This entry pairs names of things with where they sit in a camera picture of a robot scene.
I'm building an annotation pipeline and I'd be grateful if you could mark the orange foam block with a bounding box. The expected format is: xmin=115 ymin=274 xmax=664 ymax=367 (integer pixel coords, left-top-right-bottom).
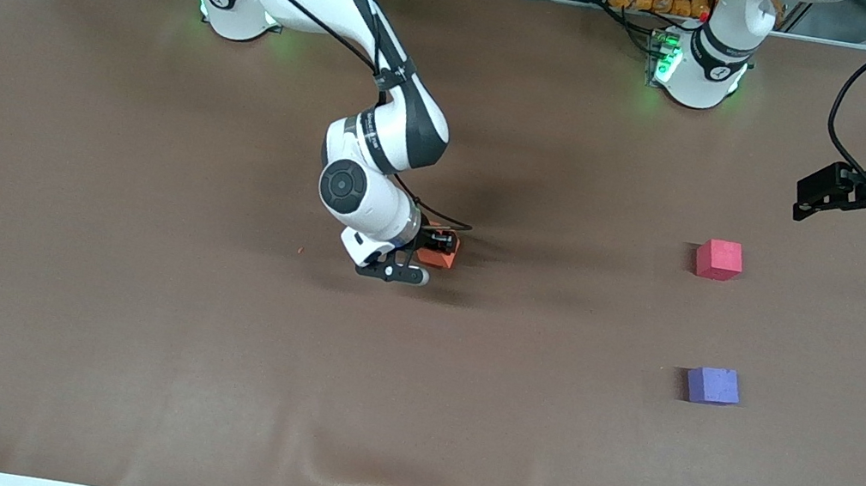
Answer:
xmin=416 ymin=231 xmax=463 ymax=272

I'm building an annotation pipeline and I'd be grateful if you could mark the red foam block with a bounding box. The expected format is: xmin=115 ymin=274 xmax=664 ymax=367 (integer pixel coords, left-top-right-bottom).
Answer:
xmin=692 ymin=237 xmax=747 ymax=284

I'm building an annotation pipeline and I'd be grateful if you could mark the brown table cloth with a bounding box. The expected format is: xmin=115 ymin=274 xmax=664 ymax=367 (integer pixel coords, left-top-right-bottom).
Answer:
xmin=0 ymin=0 xmax=866 ymax=486

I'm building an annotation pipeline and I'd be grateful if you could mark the purple foam block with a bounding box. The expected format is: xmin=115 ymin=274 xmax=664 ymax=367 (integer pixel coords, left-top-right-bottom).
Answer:
xmin=682 ymin=362 xmax=745 ymax=410

